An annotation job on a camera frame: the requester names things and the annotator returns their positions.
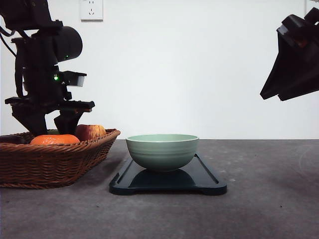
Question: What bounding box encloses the green lime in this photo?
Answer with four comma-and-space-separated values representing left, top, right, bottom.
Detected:
47, 129, 60, 134

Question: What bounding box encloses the green ceramic bowl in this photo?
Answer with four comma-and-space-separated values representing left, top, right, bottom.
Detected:
126, 134, 199, 172

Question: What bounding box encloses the white wall socket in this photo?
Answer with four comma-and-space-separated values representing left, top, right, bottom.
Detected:
80, 0, 104, 22
305, 0, 311, 16

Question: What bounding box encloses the red yellow apple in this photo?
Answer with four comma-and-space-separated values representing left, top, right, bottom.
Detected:
76, 124, 106, 141

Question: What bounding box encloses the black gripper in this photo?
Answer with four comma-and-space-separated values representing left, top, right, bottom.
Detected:
5, 30, 95, 136
260, 7, 319, 101

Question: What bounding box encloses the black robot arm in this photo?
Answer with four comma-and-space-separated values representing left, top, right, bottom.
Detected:
0, 0, 95, 135

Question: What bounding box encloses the dark red plum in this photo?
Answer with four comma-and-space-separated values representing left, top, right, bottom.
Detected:
0, 135, 31, 144

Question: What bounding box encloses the brown wicker basket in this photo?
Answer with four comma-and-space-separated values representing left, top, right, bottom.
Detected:
0, 128, 121, 189

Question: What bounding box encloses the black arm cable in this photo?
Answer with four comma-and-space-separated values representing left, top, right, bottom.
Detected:
0, 26, 23, 98

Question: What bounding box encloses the white wall socket left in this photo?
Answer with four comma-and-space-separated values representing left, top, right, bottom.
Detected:
80, 0, 104, 22

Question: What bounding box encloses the orange tangerine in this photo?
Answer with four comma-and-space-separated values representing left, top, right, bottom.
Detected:
30, 134, 81, 144

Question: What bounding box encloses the white wall socket right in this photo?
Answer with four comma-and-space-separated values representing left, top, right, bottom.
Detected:
305, 0, 311, 16

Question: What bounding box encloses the dark rectangular tray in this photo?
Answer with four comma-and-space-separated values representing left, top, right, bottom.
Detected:
109, 153, 227, 195

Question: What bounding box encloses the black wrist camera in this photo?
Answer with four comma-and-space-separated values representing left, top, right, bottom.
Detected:
60, 71, 87, 86

